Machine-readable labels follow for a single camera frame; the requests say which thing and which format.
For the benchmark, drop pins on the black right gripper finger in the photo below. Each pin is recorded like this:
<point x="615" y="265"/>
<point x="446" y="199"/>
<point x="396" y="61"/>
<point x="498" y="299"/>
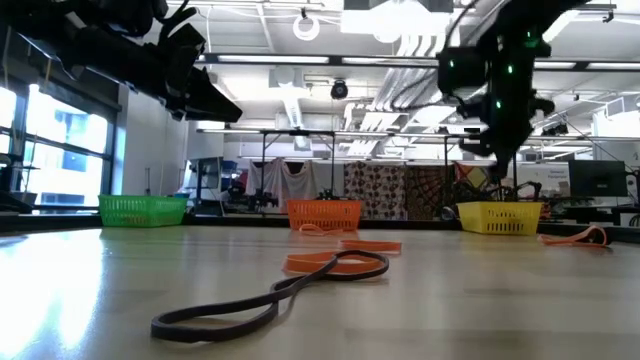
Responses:
<point x="501" y="169"/>

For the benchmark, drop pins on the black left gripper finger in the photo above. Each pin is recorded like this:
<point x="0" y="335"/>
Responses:
<point x="210" y="102"/>

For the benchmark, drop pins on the orange rubber band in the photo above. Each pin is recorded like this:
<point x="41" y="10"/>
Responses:
<point x="300" y="262"/>
<point x="312" y="229"/>
<point x="370" y="246"/>
<point x="575" y="241"/>

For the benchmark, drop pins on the black background robot arm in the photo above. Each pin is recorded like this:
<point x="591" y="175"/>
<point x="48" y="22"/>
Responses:
<point x="260" y="200"/>
<point x="525" y="186"/>
<point x="327" y="193"/>

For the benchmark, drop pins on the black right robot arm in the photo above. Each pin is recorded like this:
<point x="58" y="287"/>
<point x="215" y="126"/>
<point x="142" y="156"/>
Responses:
<point x="530" y="20"/>

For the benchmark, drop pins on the thin dark rubber band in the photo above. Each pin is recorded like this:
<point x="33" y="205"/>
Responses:
<point x="272" y="295"/>

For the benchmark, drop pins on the colourful patterned cloth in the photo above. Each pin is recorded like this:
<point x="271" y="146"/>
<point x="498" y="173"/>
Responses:
<point x="472" y="175"/>

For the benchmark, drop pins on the yellow plastic basket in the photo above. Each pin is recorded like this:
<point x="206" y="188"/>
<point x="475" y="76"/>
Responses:
<point x="500" y="218"/>

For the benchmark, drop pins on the black metal stand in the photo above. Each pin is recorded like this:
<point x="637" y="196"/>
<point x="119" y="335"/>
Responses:
<point x="332" y="150"/>
<point x="446" y="165"/>

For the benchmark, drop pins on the black table clamp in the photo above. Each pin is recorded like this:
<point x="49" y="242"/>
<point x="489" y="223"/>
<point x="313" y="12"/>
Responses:
<point x="448" y="214"/>

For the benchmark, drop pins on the dark patterned cloth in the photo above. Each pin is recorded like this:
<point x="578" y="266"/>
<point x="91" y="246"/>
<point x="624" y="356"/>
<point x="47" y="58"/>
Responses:
<point x="427" y="192"/>

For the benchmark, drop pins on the black background monitor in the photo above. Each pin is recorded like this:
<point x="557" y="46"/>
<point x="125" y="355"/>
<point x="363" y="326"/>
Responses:
<point x="597" y="177"/>

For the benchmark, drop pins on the large window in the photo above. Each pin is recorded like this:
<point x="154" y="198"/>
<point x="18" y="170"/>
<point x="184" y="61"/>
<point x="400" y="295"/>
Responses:
<point x="65" y="150"/>

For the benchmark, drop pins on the white cloth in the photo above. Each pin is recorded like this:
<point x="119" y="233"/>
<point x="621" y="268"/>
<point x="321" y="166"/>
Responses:
<point x="295" y="180"/>

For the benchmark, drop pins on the brown dotted cloth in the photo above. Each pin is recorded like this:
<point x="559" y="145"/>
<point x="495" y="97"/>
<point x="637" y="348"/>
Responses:
<point x="375" y="187"/>

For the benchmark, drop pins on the green plastic basket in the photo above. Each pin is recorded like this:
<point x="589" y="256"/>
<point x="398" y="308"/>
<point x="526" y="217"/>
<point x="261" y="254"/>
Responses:
<point x="142" y="212"/>

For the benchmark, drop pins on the orange plastic basket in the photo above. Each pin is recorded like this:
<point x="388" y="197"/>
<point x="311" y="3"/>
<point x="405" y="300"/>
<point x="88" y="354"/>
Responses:
<point x="325" y="215"/>

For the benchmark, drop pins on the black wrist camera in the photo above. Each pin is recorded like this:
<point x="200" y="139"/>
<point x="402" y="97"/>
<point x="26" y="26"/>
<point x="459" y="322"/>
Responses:
<point x="460" y="70"/>

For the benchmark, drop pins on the silver ventilation duct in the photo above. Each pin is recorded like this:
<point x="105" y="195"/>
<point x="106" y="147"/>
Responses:
<point x="400" y="85"/>

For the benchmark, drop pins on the black dome ceiling camera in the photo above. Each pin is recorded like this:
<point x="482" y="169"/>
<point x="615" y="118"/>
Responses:
<point x="339" y="90"/>

